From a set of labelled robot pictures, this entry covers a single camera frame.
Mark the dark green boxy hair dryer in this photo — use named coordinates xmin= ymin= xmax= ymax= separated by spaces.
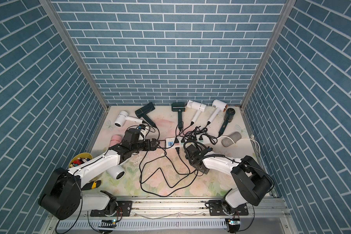
xmin=171 ymin=102 xmax=186 ymax=131

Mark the white multicolour power strip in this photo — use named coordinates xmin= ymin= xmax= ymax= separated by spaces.
xmin=165 ymin=135 xmax=211 ymax=149

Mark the grey oval pad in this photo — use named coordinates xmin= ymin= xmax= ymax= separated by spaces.
xmin=219 ymin=132 xmax=242 ymax=147

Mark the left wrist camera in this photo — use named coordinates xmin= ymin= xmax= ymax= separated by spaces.
xmin=137 ymin=124 xmax=150 ymax=139

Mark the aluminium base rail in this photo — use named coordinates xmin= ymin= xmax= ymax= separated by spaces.
xmin=41 ymin=197 xmax=297 ymax=234

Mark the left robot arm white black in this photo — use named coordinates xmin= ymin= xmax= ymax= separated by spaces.
xmin=38 ymin=128 xmax=160 ymax=220

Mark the white power strip cord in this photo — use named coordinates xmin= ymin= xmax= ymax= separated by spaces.
xmin=222 ymin=134 xmax=261 ymax=154

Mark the yellow cup with small items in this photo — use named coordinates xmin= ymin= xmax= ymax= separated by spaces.
xmin=68 ymin=153 xmax=93 ymax=168

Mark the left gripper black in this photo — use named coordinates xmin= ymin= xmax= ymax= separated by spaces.
xmin=130 ymin=138 xmax=160 ymax=154

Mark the dark green slim hair dryer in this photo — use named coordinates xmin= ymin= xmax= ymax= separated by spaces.
xmin=135 ymin=102 xmax=157 ymax=128

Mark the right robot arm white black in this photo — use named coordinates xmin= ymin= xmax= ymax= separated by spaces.
xmin=185 ymin=145 xmax=274 ymax=215

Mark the black cable of white dryer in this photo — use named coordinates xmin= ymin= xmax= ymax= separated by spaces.
xmin=181 ymin=122 xmax=218 ymax=146
xmin=138 ymin=125 xmax=207 ymax=198

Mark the white boxy hair dryer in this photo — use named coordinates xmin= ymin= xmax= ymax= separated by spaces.
xmin=186 ymin=100 xmax=207 ymax=125

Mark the black yellow utility knife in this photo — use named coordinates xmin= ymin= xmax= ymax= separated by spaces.
xmin=81 ymin=180 xmax=101 ymax=191

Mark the pink hair dryer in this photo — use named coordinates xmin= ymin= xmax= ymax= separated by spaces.
xmin=109 ymin=135 xmax=122 ymax=147

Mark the dark teal round hair dryer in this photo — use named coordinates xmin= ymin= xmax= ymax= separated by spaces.
xmin=218 ymin=108 xmax=236 ymax=137

